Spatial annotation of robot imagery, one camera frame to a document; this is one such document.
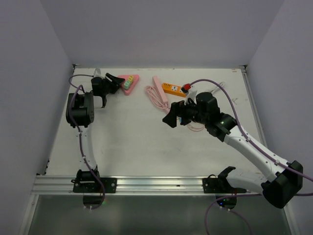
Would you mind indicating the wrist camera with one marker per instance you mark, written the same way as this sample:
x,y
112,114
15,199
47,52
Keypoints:
x,y
190,92
97,73

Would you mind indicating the green USB charger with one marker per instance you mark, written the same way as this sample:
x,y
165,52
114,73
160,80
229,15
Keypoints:
x,y
126,85

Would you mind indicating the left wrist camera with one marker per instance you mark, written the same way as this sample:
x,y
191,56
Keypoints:
x,y
97,73

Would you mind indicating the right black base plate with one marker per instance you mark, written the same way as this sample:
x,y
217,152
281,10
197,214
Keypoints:
x,y
216,184

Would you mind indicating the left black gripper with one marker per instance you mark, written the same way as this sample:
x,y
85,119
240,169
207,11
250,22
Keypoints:
x,y
115,82

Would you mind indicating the pink triangular power strip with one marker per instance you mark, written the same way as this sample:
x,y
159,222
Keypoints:
x,y
133,85

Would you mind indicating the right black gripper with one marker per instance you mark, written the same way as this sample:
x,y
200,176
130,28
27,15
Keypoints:
x,y
178,108

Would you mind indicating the orange power strip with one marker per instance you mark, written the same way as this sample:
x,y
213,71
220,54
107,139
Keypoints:
x,y
173,89

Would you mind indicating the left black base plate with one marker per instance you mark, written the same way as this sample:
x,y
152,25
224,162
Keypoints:
x,y
109,184

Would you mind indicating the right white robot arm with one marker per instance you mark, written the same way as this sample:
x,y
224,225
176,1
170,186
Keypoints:
x,y
278,181

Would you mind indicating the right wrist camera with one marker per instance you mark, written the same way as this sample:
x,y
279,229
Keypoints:
x,y
190,92

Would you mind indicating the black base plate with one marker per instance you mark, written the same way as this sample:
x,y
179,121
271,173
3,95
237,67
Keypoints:
x,y
109,184
216,184

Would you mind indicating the yellow USB charger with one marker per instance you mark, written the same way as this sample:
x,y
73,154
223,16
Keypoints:
x,y
131,79

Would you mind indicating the pink long power strip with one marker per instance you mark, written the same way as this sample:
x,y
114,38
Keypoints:
x,y
159,90

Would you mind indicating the aluminium rail frame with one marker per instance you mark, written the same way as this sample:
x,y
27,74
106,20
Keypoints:
x,y
156,183

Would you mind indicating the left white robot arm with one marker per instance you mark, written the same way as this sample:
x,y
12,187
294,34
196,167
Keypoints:
x,y
80,115

